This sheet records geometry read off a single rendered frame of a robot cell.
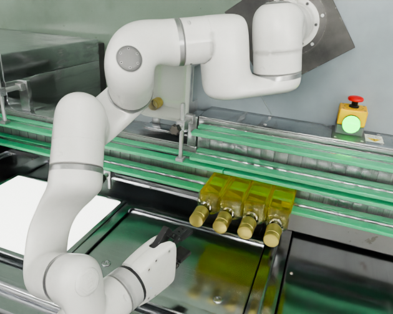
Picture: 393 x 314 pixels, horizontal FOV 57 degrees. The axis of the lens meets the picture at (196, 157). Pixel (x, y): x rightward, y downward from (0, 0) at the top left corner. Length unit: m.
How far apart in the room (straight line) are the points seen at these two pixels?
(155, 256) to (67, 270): 0.18
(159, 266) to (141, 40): 0.39
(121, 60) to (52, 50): 1.24
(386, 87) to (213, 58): 0.57
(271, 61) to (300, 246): 0.58
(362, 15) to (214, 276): 0.75
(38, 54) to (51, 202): 1.21
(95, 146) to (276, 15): 0.39
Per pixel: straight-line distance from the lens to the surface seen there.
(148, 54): 0.62
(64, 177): 0.58
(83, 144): 0.59
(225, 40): 0.68
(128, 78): 0.61
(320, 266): 1.05
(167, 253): 0.69
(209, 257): 0.95
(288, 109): 1.12
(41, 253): 0.66
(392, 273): 1.12
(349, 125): 1.02
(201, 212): 0.85
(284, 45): 0.72
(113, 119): 0.71
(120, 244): 0.99
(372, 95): 1.11
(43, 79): 1.80
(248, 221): 0.84
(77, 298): 0.58
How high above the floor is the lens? 1.83
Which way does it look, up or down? 60 degrees down
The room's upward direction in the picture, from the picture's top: 137 degrees counter-clockwise
